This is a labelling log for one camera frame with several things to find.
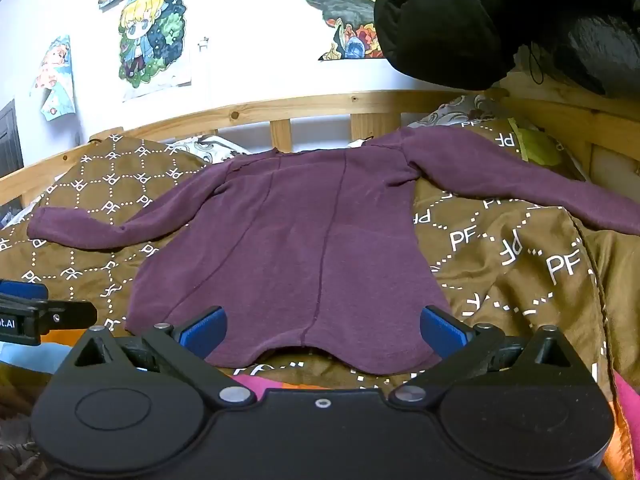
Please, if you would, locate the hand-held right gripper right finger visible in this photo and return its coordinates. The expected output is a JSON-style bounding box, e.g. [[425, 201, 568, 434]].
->
[[389, 304, 577, 408]]

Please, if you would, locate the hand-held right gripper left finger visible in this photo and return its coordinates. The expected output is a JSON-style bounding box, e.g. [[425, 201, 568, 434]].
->
[[72, 306, 257, 408]]

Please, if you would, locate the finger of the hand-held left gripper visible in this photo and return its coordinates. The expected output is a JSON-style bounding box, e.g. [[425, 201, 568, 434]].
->
[[0, 279, 50, 303], [35, 300, 99, 335]]

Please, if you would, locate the purple long-sleeved sweater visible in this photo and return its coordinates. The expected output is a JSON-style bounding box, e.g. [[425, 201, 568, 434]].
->
[[27, 125, 640, 376]]

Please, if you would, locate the light blue cloth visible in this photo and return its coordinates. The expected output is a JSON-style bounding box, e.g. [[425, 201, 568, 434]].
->
[[0, 342, 72, 377]]

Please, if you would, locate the orange pink cloth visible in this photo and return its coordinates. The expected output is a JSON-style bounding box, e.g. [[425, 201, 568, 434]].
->
[[40, 328, 640, 480]]

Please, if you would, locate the brown printed blanket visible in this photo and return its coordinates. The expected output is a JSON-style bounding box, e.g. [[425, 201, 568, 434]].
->
[[0, 105, 640, 411]]

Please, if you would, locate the brown mottled cloth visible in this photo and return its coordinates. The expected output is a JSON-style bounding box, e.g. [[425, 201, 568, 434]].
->
[[0, 365, 53, 480]]

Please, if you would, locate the yellow-green cloth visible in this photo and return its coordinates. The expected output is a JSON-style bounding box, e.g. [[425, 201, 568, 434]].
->
[[509, 117, 568, 170]]

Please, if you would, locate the black puffy jacket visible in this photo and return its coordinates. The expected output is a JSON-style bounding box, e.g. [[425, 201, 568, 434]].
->
[[372, 0, 640, 97]]

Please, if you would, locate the colourful printed fabric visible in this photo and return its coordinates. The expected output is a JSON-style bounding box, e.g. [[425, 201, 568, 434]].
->
[[301, 0, 402, 62]]

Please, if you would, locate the dark wall panel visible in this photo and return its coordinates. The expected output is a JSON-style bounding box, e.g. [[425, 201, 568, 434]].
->
[[0, 99, 25, 179]]

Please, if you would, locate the small curled wall poster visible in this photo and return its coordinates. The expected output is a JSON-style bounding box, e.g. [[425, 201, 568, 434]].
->
[[29, 35, 77, 122]]

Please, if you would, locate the wooden bed frame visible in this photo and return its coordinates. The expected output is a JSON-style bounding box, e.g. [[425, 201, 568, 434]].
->
[[0, 72, 640, 211]]

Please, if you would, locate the blond cartoon figure wall poster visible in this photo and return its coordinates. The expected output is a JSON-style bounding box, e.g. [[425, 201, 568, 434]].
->
[[117, 0, 194, 102]]

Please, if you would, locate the white wall cable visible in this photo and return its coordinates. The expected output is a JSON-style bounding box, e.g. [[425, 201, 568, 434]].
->
[[196, 35, 212, 111]]

